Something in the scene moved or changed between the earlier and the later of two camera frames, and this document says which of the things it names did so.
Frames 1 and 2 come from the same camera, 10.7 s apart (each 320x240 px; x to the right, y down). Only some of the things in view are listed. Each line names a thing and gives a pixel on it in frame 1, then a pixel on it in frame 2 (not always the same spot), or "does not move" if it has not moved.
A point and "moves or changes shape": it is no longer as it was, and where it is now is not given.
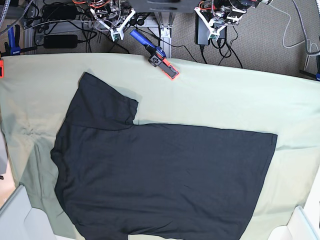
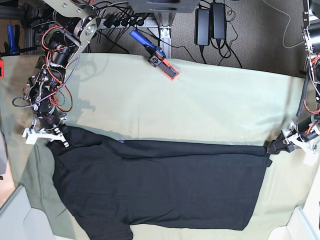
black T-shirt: (114, 179) moves or changes shape
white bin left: (19, 221) does not move
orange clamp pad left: (1, 69) does not move
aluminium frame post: (165, 20) does not move
